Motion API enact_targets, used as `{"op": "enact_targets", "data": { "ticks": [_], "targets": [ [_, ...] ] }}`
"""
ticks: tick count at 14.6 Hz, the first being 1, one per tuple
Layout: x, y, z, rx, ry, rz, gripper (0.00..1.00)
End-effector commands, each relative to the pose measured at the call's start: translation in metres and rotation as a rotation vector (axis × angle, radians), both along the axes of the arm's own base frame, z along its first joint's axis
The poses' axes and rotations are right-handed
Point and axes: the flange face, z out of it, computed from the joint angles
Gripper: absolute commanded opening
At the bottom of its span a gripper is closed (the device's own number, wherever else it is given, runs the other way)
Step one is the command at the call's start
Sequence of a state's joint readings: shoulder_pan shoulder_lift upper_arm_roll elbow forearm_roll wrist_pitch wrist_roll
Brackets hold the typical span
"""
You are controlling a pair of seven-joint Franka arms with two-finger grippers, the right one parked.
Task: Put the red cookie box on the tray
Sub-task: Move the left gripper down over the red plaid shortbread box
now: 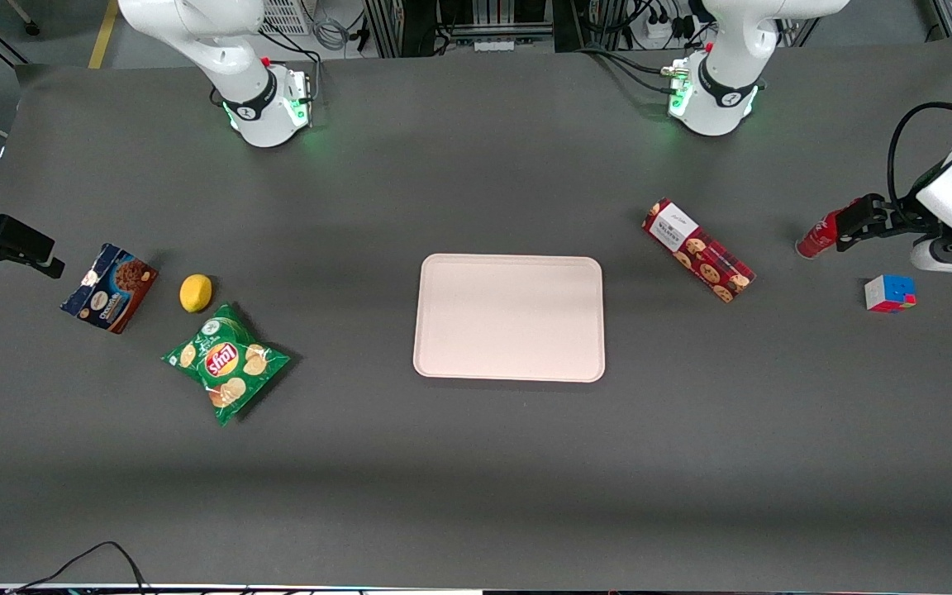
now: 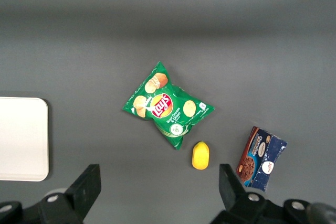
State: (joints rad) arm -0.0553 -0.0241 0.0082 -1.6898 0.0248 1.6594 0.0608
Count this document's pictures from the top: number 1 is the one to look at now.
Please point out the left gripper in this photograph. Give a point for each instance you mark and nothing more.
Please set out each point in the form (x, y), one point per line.
(897, 212)

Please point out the red tartan cookie box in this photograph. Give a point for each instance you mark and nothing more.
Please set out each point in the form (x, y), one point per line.
(699, 248)

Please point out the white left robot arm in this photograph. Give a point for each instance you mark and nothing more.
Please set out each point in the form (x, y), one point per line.
(732, 49)

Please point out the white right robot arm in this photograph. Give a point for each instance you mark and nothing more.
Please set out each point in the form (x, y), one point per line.
(228, 49)

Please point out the blue chocolate cookie box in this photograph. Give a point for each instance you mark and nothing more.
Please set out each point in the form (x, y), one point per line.
(110, 287)

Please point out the white perforated box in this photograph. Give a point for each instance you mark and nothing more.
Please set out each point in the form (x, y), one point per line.
(286, 16)

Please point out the beige plastic tray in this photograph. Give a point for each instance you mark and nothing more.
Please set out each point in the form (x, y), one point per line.
(509, 318)

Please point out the red soda bottle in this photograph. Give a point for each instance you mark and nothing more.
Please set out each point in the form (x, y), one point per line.
(815, 240)

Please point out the colourful puzzle cube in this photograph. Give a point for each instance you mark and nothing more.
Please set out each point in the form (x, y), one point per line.
(889, 294)

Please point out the yellow lemon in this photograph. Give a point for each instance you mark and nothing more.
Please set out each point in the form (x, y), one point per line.
(196, 293)

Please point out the green chips bag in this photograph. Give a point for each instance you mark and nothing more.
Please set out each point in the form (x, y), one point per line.
(226, 364)

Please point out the white power strip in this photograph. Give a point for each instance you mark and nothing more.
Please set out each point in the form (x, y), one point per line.
(496, 45)
(659, 29)

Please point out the dark aluminium equipment rack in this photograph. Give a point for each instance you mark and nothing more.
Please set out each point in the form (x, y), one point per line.
(468, 21)

